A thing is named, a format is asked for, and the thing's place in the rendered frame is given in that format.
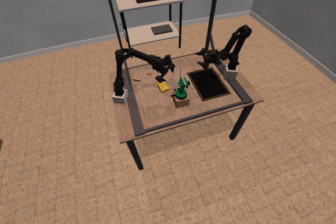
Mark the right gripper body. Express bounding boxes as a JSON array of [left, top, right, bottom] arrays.
[[155, 63, 175, 83]]

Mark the black mat with tan border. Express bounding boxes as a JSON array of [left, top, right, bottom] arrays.
[[187, 67, 231, 101]]

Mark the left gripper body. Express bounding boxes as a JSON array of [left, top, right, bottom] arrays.
[[200, 48, 211, 69]]

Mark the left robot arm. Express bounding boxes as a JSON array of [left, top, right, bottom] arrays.
[[206, 25, 252, 70]]

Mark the yellow sponge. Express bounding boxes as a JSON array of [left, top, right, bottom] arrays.
[[157, 81, 169, 93]]

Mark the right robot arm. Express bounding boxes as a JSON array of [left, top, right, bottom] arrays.
[[113, 48, 172, 97]]

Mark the tan wooden block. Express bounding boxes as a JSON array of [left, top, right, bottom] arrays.
[[173, 96, 190, 108]]

